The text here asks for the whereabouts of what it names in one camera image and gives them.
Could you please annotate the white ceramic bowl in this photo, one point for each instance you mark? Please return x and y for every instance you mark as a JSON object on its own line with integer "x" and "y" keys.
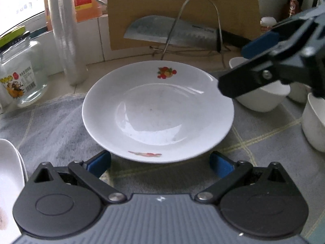
{"x": 298, "y": 94}
{"x": 261, "y": 99}
{"x": 314, "y": 124}

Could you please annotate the clear cling film roll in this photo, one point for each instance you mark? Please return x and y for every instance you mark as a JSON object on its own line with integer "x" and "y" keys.
{"x": 67, "y": 35}

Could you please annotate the wooden knife block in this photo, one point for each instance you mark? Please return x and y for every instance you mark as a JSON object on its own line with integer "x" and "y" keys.
{"x": 285, "y": 11}

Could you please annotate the orange oil bottle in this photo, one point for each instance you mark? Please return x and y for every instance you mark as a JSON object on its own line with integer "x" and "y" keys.
{"x": 86, "y": 2}

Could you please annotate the stained white fruit print plate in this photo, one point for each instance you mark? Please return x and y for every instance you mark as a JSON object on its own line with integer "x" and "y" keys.
{"x": 7, "y": 183}

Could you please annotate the wooden cutting board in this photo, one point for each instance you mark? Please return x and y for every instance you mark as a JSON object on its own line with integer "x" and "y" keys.
{"x": 157, "y": 0}

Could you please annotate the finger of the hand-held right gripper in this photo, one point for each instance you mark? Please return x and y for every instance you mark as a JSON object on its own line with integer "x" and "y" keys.
{"x": 259, "y": 45}
{"x": 243, "y": 81}

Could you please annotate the glass jar with yellow lid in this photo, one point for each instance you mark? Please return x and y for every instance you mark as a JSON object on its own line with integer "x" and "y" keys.
{"x": 22, "y": 76}

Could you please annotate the grey blue checked towel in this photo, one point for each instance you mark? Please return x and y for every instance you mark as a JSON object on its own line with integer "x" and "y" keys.
{"x": 63, "y": 132}

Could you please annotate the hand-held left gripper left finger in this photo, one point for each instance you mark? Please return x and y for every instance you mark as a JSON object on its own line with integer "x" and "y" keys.
{"x": 99, "y": 162}

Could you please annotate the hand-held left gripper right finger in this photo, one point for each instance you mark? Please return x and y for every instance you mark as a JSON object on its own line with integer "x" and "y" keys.
{"x": 221, "y": 165}

